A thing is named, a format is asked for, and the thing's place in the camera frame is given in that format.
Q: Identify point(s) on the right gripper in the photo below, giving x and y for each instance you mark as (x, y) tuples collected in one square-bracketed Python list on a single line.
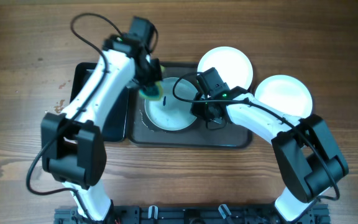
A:
[(196, 109)]

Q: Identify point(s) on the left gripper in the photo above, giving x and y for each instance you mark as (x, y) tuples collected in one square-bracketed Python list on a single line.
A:
[(156, 75)]

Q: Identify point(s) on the green yellow sponge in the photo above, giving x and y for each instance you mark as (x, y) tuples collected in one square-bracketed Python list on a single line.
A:
[(153, 92)]

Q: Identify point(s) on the white plate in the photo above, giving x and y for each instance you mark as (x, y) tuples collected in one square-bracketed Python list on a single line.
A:
[(169, 113), (233, 66), (286, 94)]

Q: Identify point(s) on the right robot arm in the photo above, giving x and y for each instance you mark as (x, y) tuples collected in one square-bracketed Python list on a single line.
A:
[(308, 156)]

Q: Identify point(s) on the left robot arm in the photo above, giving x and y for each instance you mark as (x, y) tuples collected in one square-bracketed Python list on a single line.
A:
[(73, 150)]

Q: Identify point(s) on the dark brown serving tray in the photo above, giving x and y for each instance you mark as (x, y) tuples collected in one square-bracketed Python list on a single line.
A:
[(141, 131)]

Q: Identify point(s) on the black water tray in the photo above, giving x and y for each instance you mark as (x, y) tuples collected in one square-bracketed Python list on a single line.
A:
[(114, 129)]

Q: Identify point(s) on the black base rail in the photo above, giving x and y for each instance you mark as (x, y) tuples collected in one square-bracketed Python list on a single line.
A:
[(258, 213)]

